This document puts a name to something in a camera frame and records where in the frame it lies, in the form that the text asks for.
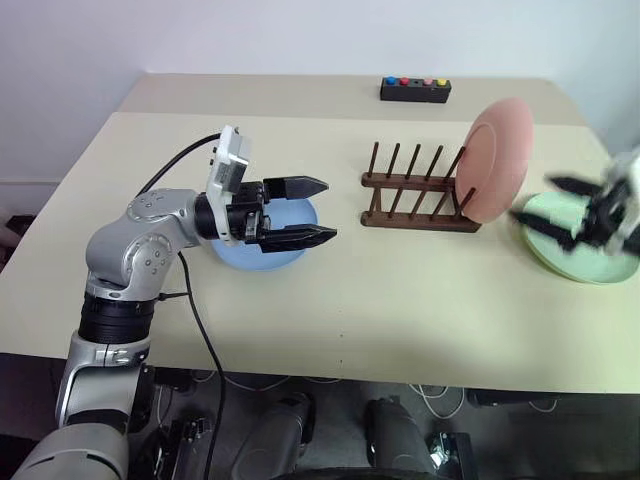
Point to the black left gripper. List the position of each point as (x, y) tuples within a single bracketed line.
[(248, 210)]

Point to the green plate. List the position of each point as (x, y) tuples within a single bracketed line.
[(555, 250)]

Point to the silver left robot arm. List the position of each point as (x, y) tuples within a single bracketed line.
[(127, 250)]

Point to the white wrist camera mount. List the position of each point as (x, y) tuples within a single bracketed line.
[(227, 165), (629, 200)]

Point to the black button box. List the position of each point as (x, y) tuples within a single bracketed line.
[(415, 90)]

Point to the dark rounded robot leg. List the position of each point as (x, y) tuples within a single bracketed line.
[(397, 435), (280, 437)]

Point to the wooden dish rack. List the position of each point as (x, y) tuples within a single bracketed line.
[(415, 200)]

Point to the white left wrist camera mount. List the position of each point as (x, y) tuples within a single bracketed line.
[(227, 165)]

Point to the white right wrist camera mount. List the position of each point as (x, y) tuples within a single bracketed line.
[(629, 200)]

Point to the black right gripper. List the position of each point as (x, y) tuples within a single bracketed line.
[(607, 210)]

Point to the pink plate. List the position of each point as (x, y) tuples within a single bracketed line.
[(492, 160)]

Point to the blue plate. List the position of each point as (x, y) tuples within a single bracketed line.
[(280, 250)]

